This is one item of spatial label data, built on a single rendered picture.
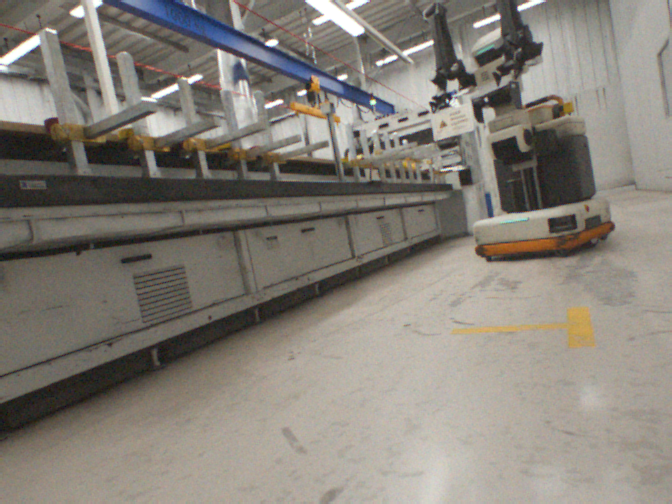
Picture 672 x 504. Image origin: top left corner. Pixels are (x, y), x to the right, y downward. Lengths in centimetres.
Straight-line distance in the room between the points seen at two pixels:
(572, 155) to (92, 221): 257
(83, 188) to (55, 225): 13
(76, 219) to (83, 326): 41
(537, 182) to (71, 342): 262
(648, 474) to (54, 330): 157
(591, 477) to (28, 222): 138
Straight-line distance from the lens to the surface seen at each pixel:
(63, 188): 147
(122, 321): 184
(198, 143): 188
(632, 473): 77
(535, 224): 280
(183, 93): 195
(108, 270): 182
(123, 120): 144
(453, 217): 592
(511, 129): 288
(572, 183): 305
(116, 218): 160
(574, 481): 75
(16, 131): 169
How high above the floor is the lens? 40
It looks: 3 degrees down
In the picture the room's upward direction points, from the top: 11 degrees counter-clockwise
